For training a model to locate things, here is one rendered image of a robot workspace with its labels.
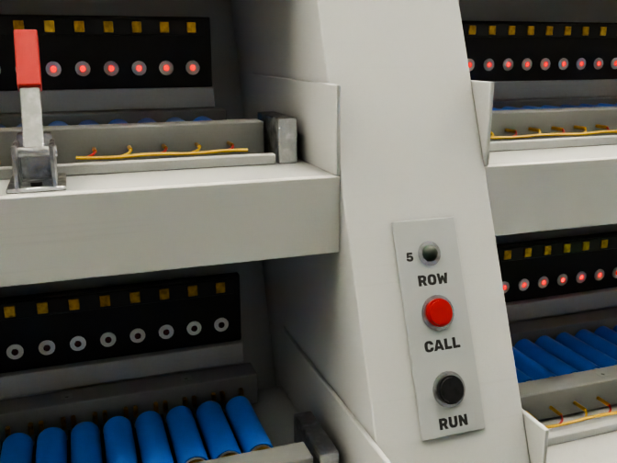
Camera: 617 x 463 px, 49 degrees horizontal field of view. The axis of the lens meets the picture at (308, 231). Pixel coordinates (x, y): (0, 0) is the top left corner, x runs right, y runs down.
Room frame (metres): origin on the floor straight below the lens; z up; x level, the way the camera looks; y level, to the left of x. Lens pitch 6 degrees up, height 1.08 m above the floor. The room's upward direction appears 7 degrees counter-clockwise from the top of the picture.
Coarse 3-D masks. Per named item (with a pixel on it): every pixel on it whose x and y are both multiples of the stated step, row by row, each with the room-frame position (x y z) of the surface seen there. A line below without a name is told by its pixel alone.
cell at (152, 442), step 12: (144, 420) 0.45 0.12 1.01; (156, 420) 0.46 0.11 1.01; (144, 432) 0.44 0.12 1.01; (156, 432) 0.44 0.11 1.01; (144, 444) 0.43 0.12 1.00; (156, 444) 0.43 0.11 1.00; (168, 444) 0.44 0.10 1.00; (144, 456) 0.42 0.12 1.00; (156, 456) 0.42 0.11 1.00; (168, 456) 0.42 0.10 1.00
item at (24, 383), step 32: (160, 352) 0.50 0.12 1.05; (192, 352) 0.51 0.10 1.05; (224, 352) 0.52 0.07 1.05; (288, 352) 0.51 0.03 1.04; (0, 384) 0.47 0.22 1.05; (32, 384) 0.48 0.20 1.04; (64, 384) 0.48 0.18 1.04; (288, 384) 0.52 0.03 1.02; (320, 384) 0.44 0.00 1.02; (288, 416) 0.50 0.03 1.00; (320, 416) 0.45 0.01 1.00; (352, 416) 0.40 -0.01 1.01; (320, 448) 0.41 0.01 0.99; (352, 448) 0.40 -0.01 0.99
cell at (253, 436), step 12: (240, 396) 0.48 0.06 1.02; (228, 408) 0.48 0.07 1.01; (240, 408) 0.47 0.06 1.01; (252, 408) 0.48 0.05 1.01; (240, 420) 0.46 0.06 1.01; (252, 420) 0.45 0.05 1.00; (240, 432) 0.45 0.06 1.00; (252, 432) 0.44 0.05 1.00; (264, 432) 0.45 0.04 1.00; (240, 444) 0.45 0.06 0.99; (252, 444) 0.43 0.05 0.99; (264, 444) 0.43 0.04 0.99
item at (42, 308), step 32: (96, 288) 0.47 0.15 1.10; (128, 288) 0.48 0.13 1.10; (160, 288) 0.49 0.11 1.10; (192, 288) 0.49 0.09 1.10; (224, 288) 0.50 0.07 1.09; (0, 320) 0.46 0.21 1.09; (32, 320) 0.47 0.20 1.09; (64, 320) 0.47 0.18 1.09; (96, 320) 0.48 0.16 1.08; (128, 320) 0.49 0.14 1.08; (160, 320) 0.50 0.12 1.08; (192, 320) 0.51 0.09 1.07; (0, 352) 0.47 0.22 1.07; (32, 352) 0.47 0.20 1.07; (64, 352) 0.48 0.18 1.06; (96, 352) 0.49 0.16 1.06; (128, 352) 0.50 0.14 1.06
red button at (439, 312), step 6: (432, 300) 0.39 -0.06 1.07; (438, 300) 0.39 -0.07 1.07; (444, 300) 0.39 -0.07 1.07; (432, 306) 0.38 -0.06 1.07; (438, 306) 0.38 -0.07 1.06; (444, 306) 0.39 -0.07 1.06; (450, 306) 0.39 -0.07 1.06; (426, 312) 0.39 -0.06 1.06; (432, 312) 0.38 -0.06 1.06; (438, 312) 0.38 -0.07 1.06; (444, 312) 0.39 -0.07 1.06; (450, 312) 0.39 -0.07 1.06; (432, 318) 0.38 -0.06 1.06; (438, 318) 0.38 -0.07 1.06; (444, 318) 0.39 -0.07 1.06; (450, 318) 0.39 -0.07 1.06; (432, 324) 0.39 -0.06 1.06; (438, 324) 0.39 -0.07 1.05; (444, 324) 0.39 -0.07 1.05
